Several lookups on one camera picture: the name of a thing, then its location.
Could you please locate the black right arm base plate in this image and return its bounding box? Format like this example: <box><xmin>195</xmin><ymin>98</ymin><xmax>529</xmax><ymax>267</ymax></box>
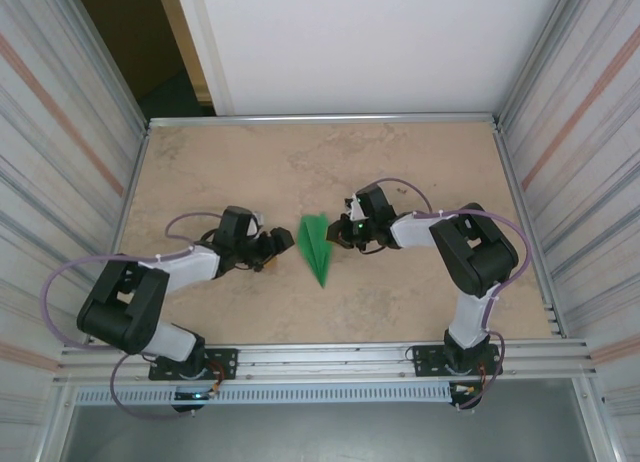
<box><xmin>412</xmin><ymin>342</ymin><xmax>501</xmax><ymax>378</ymax></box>

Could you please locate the small controller board with wires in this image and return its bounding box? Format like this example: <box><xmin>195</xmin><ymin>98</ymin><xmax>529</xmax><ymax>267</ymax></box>
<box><xmin>449</xmin><ymin>381</ymin><xmax>484</xmax><ymax>398</ymax></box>
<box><xmin>172</xmin><ymin>387</ymin><xmax>221</xmax><ymax>402</ymax></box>

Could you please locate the translucent corrugated enclosure panel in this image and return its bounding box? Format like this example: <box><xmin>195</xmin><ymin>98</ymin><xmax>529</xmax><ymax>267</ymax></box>
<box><xmin>499</xmin><ymin>0</ymin><xmax>640</xmax><ymax>462</ymax></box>
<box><xmin>0</xmin><ymin>0</ymin><xmax>146</xmax><ymax>462</ymax></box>

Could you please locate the grey slotted cable duct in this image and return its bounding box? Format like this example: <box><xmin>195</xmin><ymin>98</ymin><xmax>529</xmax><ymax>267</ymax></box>
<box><xmin>74</xmin><ymin>384</ymin><xmax>454</xmax><ymax>406</ymax></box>

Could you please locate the white door frame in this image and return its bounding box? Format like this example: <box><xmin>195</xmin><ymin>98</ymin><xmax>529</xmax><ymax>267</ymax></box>
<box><xmin>153</xmin><ymin>0</ymin><xmax>236</xmax><ymax>117</ymax></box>

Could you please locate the wide aluminium mounting rail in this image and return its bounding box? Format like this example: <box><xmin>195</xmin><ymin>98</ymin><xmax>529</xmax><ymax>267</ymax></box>
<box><xmin>52</xmin><ymin>339</ymin><xmax>599</xmax><ymax>386</ymax></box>

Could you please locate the aluminium table edge rail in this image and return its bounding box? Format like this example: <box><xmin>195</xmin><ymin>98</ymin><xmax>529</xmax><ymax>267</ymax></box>
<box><xmin>88</xmin><ymin>124</ymin><xmax>151</xmax><ymax>346</ymax></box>
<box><xmin>147</xmin><ymin>112</ymin><xmax>501</xmax><ymax>129</ymax></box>
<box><xmin>492</xmin><ymin>124</ymin><xmax>566</xmax><ymax>339</ymax></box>

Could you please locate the aluminium upright post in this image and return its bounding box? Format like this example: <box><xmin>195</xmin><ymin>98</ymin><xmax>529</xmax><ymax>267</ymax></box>
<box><xmin>63</xmin><ymin>0</ymin><xmax>151</xmax><ymax>133</ymax></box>
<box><xmin>494</xmin><ymin>0</ymin><xmax>590</xmax><ymax>128</ymax></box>

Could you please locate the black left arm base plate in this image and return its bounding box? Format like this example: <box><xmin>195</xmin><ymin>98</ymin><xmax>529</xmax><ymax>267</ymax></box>
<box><xmin>148</xmin><ymin>348</ymin><xmax>239</xmax><ymax>382</ymax></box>

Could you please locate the green paper sheet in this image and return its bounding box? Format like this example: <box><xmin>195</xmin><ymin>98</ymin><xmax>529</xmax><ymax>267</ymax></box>
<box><xmin>296</xmin><ymin>212</ymin><xmax>334</xmax><ymax>289</ymax></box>

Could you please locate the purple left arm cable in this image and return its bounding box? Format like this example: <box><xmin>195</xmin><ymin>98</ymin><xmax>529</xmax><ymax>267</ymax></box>
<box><xmin>43</xmin><ymin>211</ymin><xmax>226</xmax><ymax>421</ymax></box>

